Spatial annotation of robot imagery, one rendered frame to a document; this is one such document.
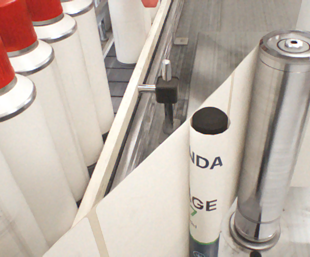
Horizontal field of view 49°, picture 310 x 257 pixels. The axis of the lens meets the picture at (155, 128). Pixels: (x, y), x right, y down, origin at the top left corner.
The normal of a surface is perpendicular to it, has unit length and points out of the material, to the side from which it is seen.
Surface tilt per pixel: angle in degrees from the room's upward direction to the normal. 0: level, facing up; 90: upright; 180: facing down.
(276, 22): 0
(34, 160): 90
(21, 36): 90
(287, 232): 0
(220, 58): 0
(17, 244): 90
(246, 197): 90
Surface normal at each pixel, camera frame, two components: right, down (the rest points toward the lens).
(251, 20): -0.07, -0.76
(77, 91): 0.72, 0.41
